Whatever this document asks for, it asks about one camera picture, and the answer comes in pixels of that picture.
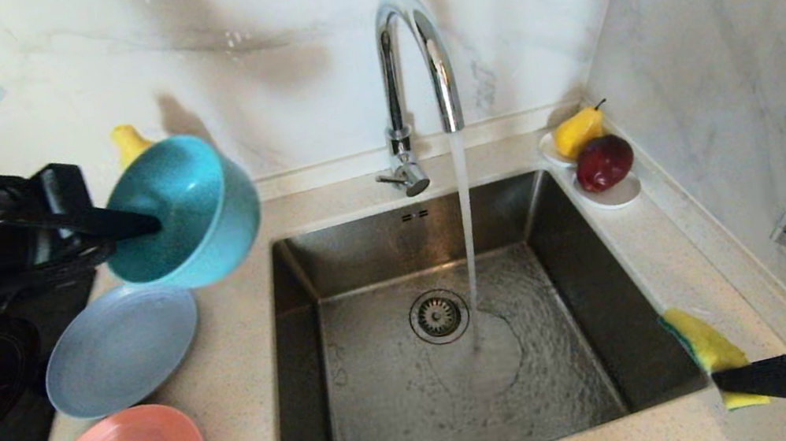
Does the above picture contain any yellow green sponge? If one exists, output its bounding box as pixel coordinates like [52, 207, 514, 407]
[658, 295, 773, 420]

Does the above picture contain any dish soap bottle yellow cap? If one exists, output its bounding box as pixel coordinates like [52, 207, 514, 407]
[110, 120, 158, 172]

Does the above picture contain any teal bowl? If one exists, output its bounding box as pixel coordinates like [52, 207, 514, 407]
[87, 124, 273, 302]

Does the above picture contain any chrome gooseneck faucet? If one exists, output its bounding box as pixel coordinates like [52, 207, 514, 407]
[346, 0, 476, 203]

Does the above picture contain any blue plate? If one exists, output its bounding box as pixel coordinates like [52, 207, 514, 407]
[32, 274, 213, 426]

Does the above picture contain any small white fruit dish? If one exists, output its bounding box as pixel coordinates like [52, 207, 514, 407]
[537, 119, 645, 220]

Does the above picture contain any dark red apple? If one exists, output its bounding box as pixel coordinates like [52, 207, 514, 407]
[571, 132, 640, 196]

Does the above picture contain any yellow pear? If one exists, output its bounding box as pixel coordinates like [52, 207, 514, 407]
[550, 99, 615, 162]

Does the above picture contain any round metal drain strainer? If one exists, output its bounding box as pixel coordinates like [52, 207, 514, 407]
[406, 286, 474, 350]

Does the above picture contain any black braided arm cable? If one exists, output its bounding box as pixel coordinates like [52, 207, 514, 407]
[0, 196, 123, 291]

